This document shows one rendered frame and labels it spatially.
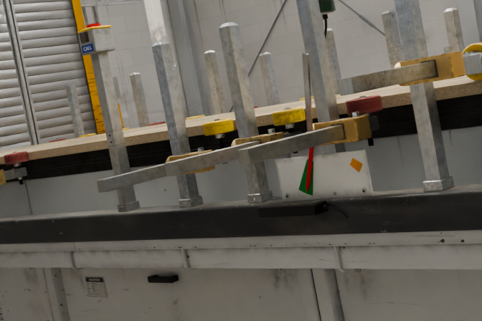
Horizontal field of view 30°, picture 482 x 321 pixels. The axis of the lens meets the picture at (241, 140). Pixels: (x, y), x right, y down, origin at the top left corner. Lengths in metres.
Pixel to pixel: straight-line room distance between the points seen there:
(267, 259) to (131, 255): 0.53
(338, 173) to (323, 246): 0.20
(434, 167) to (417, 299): 0.52
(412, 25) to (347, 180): 0.38
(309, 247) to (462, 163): 0.40
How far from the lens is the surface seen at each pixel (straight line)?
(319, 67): 1.98
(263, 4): 11.61
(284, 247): 2.18
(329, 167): 2.00
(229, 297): 2.70
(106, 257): 2.71
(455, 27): 3.05
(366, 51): 10.68
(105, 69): 2.54
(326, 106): 1.99
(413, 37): 1.84
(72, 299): 3.33
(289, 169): 2.07
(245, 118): 2.15
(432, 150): 1.85
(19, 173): 3.17
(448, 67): 1.80
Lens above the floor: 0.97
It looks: 3 degrees down
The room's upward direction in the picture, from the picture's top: 11 degrees counter-clockwise
